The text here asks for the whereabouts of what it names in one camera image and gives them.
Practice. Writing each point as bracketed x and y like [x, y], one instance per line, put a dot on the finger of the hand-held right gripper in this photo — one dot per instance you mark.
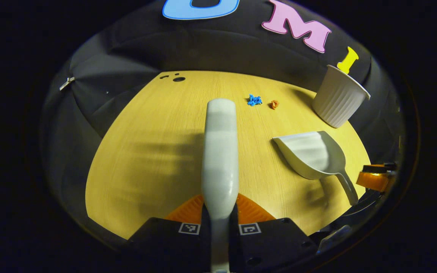
[374, 180]

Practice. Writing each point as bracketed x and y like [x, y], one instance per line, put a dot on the white cloth clip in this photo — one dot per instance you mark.
[67, 83]

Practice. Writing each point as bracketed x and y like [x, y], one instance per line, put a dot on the blue paper scrap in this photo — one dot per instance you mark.
[254, 100]

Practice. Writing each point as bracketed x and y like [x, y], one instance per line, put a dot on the black backdrop cloth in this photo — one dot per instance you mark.
[203, 45]

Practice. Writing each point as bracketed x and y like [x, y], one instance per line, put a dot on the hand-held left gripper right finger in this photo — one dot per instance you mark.
[275, 242]

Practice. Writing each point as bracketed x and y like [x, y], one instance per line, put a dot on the orange paper scrap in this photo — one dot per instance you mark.
[274, 104]

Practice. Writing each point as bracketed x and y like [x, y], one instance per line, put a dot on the wooden desktop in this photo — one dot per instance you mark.
[146, 151]

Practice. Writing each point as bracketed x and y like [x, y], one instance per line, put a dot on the white plastic dustpan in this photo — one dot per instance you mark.
[309, 151]

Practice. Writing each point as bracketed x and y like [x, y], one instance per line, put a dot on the white ribbed garbage bin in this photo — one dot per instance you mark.
[336, 102]

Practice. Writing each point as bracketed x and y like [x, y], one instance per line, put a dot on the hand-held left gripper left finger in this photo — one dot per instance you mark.
[157, 242]

